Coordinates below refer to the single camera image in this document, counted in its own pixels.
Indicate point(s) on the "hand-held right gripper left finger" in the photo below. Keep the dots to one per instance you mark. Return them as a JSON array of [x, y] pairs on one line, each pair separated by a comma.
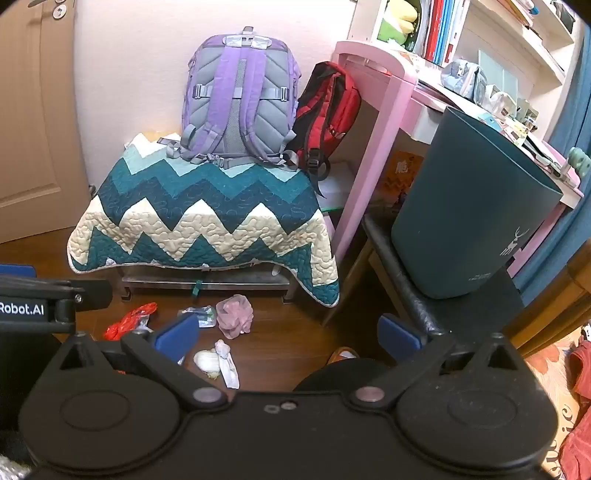
[[178, 336]]

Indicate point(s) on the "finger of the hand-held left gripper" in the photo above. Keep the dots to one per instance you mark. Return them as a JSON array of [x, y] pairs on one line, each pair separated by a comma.
[[94, 295], [16, 270]]

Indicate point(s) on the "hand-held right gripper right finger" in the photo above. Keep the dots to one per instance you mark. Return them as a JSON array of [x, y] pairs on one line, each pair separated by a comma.
[[398, 338]]

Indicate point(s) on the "white foam fruit wrap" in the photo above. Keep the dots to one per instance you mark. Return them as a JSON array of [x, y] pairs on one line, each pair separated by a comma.
[[207, 361]]

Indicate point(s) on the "dark teal trash bin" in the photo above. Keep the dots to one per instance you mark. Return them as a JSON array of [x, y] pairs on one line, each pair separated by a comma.
[[466, 207]]

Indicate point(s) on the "clear plastic wrapper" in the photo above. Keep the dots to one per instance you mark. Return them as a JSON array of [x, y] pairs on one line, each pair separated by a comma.
[[199, 316]]

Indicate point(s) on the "red plastic wrapper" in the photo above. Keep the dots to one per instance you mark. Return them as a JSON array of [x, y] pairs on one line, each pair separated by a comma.
[[129, 319]]

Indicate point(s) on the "black padded stool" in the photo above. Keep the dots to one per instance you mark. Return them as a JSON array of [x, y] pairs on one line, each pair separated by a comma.
[[406, 281]]

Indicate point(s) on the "brown slipper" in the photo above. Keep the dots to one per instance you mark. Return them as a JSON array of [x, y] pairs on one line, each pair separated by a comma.
[[341, 354]]

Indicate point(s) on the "pink crumpled tissue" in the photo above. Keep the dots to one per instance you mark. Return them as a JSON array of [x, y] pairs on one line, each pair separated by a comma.
[[234, 316]]

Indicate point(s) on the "white sachet with yellow label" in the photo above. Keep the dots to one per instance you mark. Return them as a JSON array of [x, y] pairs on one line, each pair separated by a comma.
[[229, 371]]

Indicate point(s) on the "zigzag quilted blanket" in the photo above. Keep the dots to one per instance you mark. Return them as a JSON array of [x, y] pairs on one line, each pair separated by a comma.
[[203, 230]]

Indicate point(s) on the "beige wooden door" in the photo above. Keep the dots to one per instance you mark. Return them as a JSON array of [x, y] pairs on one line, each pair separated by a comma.
[[32, 115]]

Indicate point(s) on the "orange printed paper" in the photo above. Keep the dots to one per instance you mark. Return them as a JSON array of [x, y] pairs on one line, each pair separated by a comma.
[[400, 177]]

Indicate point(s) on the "floral rug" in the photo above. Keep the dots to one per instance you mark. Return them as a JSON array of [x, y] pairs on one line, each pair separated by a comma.
[[554, 383]]

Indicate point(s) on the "red cloth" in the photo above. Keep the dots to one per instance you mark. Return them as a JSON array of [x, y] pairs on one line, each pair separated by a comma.
[[582, 369]]

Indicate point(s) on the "red black backpack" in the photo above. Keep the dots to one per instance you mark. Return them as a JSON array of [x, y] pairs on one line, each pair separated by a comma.
[[325, 115]]

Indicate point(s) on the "purple grey backpack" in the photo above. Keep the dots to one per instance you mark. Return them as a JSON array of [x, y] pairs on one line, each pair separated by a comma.
[[240, 101]]

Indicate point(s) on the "pink desk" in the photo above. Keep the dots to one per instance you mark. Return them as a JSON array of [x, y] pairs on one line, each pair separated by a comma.
[[383, 92]]

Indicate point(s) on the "grey blue pencil case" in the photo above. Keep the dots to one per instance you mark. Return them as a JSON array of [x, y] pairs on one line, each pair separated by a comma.
[[464, 78]]

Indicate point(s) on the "row of books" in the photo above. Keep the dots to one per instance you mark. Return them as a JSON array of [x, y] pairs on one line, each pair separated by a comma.
[[443, 27]]

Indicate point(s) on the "white shelf unit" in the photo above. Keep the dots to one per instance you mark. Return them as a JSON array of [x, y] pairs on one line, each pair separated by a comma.
[[508, 41]]

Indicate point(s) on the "green plush toy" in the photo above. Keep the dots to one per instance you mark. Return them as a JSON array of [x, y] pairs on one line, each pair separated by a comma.
[[397, 21]]

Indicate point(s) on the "metal bench frame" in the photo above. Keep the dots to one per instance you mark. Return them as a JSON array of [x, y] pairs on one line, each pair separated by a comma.
[[207, 282]]

